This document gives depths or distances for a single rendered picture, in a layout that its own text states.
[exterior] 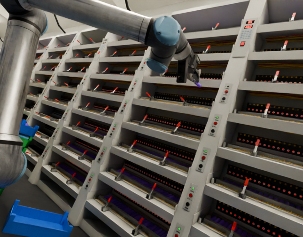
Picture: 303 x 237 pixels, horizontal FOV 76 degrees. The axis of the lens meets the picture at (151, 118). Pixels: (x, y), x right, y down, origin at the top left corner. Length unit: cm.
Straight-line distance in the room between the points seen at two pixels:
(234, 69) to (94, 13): 80
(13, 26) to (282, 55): 121
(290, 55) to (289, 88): 19
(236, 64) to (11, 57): 107
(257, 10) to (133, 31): 96
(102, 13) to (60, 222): 118
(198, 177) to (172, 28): 68
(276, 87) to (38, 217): 146
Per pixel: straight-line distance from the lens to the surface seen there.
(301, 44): 152
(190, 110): 116
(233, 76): 119
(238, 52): 128
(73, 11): 77
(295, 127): 103
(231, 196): 97
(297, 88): 112
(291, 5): 160
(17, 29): 94
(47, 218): 143
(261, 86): 114
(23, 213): 141
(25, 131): 149
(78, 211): 148
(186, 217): 103
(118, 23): 71
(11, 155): 82
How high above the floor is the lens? 53
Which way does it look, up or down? 13 degrees up
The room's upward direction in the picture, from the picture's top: 23 degrees clockwise
